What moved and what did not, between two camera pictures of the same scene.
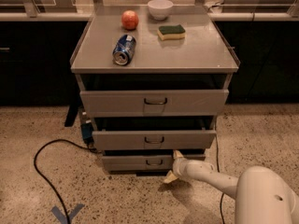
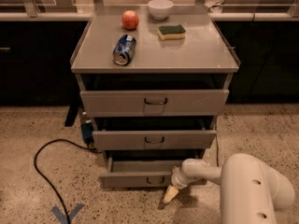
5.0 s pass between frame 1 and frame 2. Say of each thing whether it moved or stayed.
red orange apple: stayed
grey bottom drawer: moved
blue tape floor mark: stayed
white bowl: stayed
